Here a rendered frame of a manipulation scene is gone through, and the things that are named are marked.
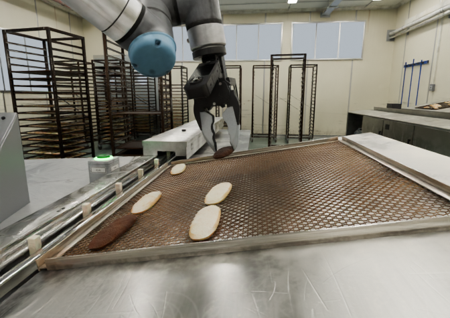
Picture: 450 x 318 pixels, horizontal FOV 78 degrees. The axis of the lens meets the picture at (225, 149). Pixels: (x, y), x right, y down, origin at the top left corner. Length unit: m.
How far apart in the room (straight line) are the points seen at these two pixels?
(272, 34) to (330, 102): 2.32
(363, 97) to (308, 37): 2.09
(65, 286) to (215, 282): 0.16
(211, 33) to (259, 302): 0.47
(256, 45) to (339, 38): 2.06
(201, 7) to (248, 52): 7.07
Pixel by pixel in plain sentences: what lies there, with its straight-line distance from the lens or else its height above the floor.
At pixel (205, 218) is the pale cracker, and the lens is 0.38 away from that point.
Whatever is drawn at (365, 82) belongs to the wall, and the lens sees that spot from 8.07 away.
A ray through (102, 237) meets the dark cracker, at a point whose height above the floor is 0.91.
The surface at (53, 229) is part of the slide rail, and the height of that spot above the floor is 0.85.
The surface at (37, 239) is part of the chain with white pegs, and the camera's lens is 0.55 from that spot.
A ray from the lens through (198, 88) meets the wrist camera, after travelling 0.49.
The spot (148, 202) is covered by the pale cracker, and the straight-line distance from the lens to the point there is 0.51.
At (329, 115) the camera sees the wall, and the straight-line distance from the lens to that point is 7.83.
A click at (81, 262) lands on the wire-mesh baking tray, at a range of 0.39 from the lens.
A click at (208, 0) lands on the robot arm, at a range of 0.60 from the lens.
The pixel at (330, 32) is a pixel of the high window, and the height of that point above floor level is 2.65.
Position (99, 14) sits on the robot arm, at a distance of 0.47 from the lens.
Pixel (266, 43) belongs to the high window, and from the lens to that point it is 7.69.
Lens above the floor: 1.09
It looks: 11 degrees down
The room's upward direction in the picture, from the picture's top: straight up
